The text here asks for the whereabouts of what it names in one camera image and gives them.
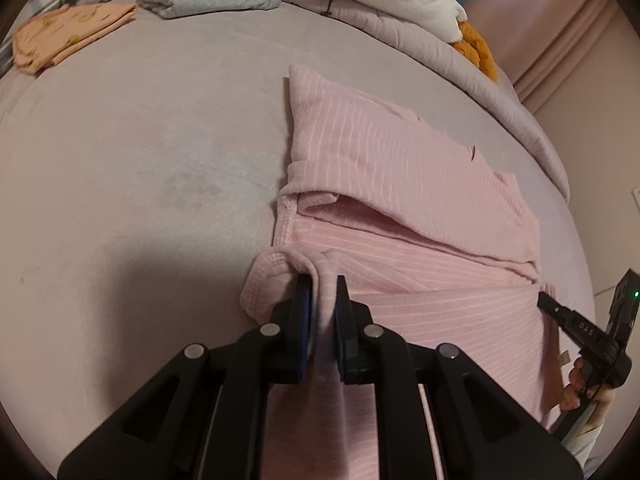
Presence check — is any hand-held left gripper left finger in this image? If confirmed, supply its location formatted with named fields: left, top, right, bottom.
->
left=57, top=274, right=316, bottom=480

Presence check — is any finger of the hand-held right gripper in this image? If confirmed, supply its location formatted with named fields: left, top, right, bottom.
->
left=537, top=292, right=576, bottom=332

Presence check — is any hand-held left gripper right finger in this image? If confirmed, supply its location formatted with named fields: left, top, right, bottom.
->
left=334, top=275, right=583, bottom=480

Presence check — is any pink striped shirt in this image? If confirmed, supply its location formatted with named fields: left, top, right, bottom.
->
left=240, top=63, right=572, bottom=480

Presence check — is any person's right forearm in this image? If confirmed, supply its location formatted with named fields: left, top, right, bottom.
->
left=570, top=422, right=615, bottom=478

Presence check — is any person's right hand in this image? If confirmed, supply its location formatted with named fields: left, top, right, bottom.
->
left=559, top=356, right=617, bottom=432

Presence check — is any mauve comforter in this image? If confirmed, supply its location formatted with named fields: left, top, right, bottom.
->
left=150, top=0, right=572, bottom=202

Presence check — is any mauve bed sheet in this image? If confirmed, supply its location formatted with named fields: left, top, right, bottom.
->
left=0, top=0, right=599, bottom=480

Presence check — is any orange plush toy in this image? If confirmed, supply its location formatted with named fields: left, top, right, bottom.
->
left=452, top=20, right=501, bottom=84

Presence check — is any folded orange cloth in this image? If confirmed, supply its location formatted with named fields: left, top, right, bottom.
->
left=11, top=2, right=139, bottom=75

